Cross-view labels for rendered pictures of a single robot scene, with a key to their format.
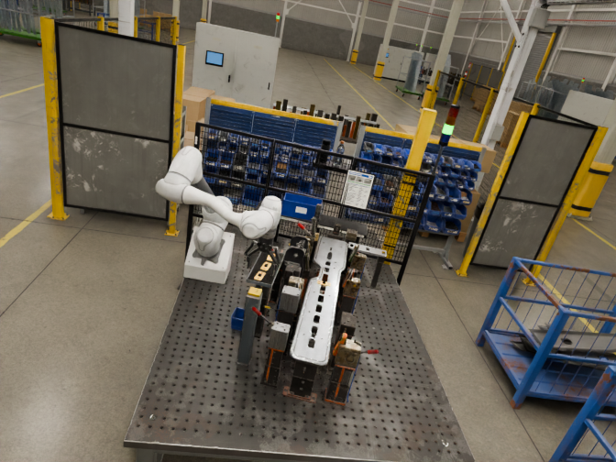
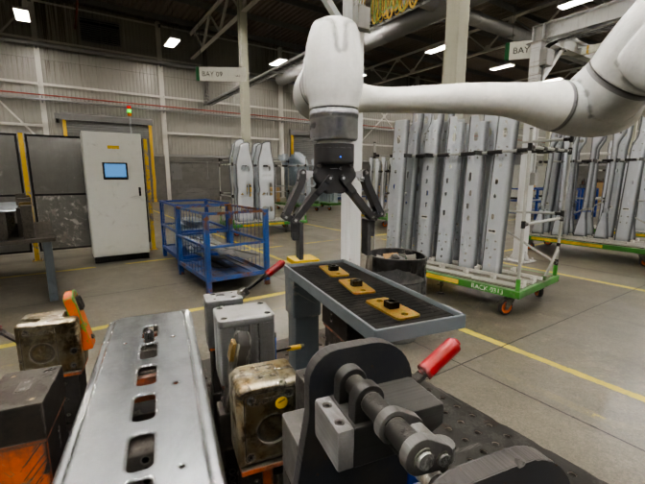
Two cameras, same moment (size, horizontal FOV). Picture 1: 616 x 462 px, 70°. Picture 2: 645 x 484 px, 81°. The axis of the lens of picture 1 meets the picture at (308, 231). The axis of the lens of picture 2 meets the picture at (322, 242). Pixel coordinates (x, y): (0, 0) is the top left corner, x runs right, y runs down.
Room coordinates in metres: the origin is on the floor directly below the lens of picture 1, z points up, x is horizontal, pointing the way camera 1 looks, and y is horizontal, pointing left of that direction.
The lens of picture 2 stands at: (2.65, -0.13, 1.34)
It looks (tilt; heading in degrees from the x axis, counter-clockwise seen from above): 10 degrees down; 154
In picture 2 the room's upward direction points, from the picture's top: straight up
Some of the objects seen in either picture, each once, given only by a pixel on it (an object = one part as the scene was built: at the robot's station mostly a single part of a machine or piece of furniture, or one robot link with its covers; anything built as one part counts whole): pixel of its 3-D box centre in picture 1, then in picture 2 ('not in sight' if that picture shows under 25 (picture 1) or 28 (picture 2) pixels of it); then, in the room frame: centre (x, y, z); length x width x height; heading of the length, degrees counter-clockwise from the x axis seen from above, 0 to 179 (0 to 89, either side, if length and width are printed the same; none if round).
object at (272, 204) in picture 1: (269, 212); (332, 67); (1.99, 0.20, 1.54); 0.13 x 0.11 x 0.16; 166
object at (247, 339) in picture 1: (248, 328); (303, 354); (1.86, 0.20, 0.92); 0.08 x 0.08 x 0.44; 87
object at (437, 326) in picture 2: (266, 267); (354, 289); (2.12, 0.18, 1.16); 0.37 x 0.14 x 0.02; 177
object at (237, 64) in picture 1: (235, 71); not in sight; (9.38, 2.12, 1.22); 1.60 x 0.54 x 2.45; 98
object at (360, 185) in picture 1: (357, 189); not in sight; (3.35, -0.32, 1.30); 0.23 x 0.02 x 0.31; 87
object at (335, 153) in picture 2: (265, 243); (333, 168); (2.01, 0.20, 1.36); 0.08 x 0.07 x 0.09; 81
